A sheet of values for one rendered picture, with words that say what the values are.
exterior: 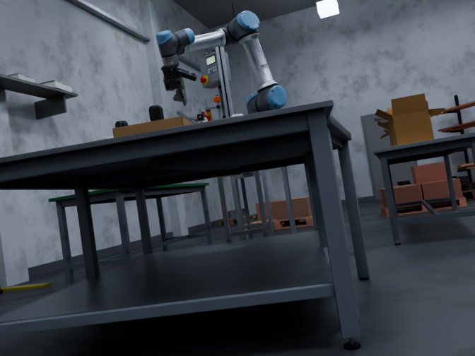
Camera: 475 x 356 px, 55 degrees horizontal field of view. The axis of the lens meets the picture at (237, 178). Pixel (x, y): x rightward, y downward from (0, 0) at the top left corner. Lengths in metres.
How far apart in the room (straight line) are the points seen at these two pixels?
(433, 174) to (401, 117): 3.23
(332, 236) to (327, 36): 11.23
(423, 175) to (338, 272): 5.49
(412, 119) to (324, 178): 2.38
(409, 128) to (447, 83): 8.42
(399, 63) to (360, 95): 1.22
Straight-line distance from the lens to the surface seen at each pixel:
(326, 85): 12.32
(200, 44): 2.46
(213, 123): 1.56
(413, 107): 3.87
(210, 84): 2.90
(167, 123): 1.63
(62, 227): 4.30
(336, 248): 1.56
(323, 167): 1.55
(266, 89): 2.40
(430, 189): 6.67
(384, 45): 12.42
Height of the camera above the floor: 0.55
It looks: 3 degrees up
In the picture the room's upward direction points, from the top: 9 degrees counter-clockwise
